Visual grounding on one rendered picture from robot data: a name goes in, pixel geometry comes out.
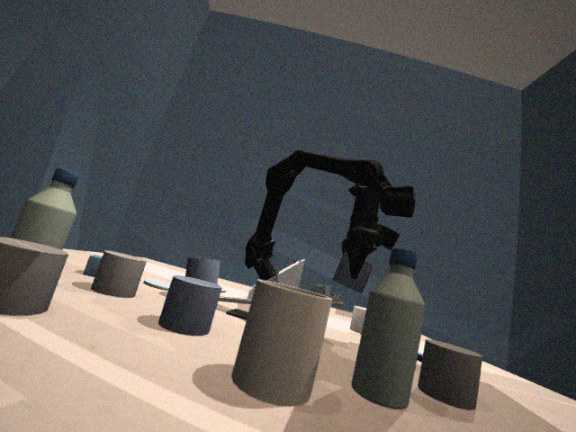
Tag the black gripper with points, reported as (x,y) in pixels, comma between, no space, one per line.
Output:
(361,239)

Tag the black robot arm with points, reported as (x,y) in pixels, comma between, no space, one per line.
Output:
(393,200)

